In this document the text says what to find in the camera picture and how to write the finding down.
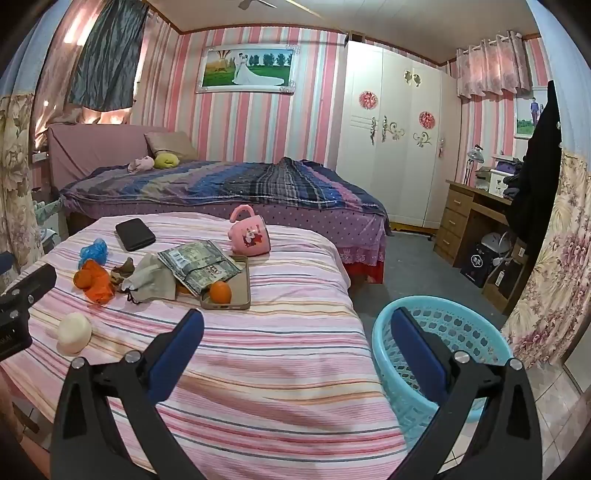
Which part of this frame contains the framed wedding picture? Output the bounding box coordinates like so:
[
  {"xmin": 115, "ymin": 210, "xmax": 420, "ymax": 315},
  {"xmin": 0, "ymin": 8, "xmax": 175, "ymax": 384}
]
[{"xmin": 195, "ymin": 45, "xmax": 301, "ymax": 95}]

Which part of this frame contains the orange plastic bag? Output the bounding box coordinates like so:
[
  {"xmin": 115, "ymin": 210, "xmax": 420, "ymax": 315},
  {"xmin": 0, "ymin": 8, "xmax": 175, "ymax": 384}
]
[{"xmin": 76, "ymin": 259, "xmax": 116, "ymax": 304}]

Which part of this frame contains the pink cartoon mug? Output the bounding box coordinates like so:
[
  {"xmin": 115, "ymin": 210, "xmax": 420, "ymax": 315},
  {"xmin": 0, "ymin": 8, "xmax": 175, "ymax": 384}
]
[{"xmin": 229, "ymin": 204, "xmax": 271, "ymax": 256}]

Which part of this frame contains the green grey snack packet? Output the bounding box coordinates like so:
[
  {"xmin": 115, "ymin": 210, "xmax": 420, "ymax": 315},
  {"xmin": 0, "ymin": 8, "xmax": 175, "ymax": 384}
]
[{"xmin": 158, "ymin": 240, "xmax": 243, "ymax": 297}]

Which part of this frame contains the light blue plastic basket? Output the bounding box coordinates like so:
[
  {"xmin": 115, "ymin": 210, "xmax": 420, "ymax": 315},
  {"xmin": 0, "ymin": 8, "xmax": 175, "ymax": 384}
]
[{"xmin": 372, "ymin": 295, "xmax": 514, "ymax": 450}]

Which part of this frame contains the white wardrobe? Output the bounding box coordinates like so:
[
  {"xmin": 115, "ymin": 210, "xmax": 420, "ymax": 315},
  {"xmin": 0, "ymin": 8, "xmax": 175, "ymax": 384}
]
[{"xmin": 336, "ymin": 39, "xmax": 462, "ymax": 229}]

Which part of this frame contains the small framed couple photo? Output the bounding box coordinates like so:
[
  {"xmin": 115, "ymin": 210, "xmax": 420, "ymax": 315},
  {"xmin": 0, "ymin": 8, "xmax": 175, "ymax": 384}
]
[{"xmin": 514, "ymin": 85, "xmax": 550, "ymax": 138}]

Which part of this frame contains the pink curtain valance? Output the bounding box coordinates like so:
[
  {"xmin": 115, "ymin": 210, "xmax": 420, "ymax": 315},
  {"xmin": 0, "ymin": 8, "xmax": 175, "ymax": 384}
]
[{"xmin": 456, "ymin": 31, "xmax": 532, "ymax": 99}]

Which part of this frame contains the black paper bag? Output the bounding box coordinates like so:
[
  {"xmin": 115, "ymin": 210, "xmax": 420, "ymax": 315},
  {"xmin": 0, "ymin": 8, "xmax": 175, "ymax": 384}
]
[{"xmin": 459, "ymin": 242, "xmax": 492, "ymax": 289}]

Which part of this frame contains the dark grey curtain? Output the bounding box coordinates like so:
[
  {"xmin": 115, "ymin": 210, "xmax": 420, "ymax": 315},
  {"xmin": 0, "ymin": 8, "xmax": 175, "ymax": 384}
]
[{"xmin": 68, "ymin": 0, "xmax": 148, "ymax": 112}]

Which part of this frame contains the silver desk lamp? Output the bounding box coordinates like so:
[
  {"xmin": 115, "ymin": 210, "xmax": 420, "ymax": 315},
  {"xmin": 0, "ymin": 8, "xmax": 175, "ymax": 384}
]
[{"xmin": 464, "ymin": 143, "xmax": 485, "ymax": 185}]

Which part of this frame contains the wooden desk with drawers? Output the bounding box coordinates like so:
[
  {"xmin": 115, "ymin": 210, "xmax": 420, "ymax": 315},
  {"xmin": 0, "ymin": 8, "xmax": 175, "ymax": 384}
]
[{"xmin": 434, "ymin": 180, "xmax": 527, "ymax": 315}]

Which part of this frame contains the brown pillow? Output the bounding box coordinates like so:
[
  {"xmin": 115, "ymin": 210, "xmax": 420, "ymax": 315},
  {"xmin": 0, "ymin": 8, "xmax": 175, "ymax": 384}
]
[{"xmin": 144, "ymin": 131, "xmax": 199, "ymax": 160}]

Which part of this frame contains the blue plastic bag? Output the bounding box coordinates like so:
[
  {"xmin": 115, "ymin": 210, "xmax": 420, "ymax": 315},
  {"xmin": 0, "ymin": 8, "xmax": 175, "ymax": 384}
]
[{"xmin": 78, "ymin": 237, "xmax": 108, "ymax": 271}]

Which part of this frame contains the beige phone case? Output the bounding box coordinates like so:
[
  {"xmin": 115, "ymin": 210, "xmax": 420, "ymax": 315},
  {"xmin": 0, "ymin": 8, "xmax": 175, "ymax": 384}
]
[{"xmin": 199, "ymin": 255, "xmax": 251, "ymax": 311}]

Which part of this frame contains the black coat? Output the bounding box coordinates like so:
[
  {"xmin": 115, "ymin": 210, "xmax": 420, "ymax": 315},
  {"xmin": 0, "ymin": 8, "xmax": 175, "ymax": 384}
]
[{"xmin": 505, "ymin": 80, "xmax": 563, "ymax": 245}]

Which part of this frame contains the white round appliance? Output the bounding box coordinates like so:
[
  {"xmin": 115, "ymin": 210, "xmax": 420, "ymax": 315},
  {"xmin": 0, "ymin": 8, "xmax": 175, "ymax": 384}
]
[{"xmin": 480, "ymin": 232, "xmax": 513, "ymax": 257}]

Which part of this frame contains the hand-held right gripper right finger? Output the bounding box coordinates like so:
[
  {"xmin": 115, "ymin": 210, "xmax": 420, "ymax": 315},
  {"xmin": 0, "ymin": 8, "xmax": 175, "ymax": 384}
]
[{"xmin": 390, "ymin": 307, "xmax": 543, "ymax": 480}]

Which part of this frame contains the pink striped blanket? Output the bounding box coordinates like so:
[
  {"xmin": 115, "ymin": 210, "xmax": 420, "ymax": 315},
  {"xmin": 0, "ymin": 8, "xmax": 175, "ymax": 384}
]
[{"xmin": 0, "ymin": 212, "xmax": 411, "ymax": 480}]

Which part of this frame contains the floral curtain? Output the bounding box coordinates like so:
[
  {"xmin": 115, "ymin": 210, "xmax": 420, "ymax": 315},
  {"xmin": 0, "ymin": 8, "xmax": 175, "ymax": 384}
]
[
  {"xmin": 501, "ymin": 150, "xmax": 591, "ymax": 370},
  {"xmin": 0, "ymin": 92, "xmax": 47, "ymax": 278}
]

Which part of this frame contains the mauve covered headboard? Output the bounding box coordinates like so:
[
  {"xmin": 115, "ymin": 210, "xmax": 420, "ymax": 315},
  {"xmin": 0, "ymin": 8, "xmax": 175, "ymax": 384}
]
[{"xmin": 47, "ymin": 124, "xmax": 153, "ymax": 190}]

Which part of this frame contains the purple dotted bedspread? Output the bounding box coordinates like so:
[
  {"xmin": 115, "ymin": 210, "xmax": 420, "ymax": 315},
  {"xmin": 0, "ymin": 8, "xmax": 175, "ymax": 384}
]
[{"xmin": 65, "ymin": 194, "xmax": 393, "ymax": 283}]

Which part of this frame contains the white storage box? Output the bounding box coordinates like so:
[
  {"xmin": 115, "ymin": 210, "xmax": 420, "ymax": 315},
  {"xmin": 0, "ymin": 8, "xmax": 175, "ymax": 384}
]
[{"xmin": 489, "ymin": 168, "xmax": 515, "ymax": 195}]

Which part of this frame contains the white round object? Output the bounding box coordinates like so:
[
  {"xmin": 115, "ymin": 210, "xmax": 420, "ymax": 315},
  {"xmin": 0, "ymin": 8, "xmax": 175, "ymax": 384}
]
[{"xmin": 57, "ymin": 313, "xmax": 92, "ymax": 354}]

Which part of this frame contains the bed with plaid blanket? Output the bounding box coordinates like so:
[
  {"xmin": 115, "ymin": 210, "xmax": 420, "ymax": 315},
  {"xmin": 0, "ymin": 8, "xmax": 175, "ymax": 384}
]
[{"xmin": 60, "ymin": 157, "xmax": 389, "ymax": 217}]

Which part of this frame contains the black phone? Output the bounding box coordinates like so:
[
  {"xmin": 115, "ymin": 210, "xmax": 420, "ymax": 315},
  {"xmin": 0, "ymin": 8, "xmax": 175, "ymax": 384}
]
[{"xmin": 115, "ymin": 218, "xmax": 157, "ymax": 252}]

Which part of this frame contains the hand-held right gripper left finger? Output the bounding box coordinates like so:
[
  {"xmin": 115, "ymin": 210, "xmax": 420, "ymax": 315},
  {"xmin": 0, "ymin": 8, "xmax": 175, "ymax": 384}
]
[{"xmin": 50, "ymin": 308, "xmax": 206, "ymax": 480}]

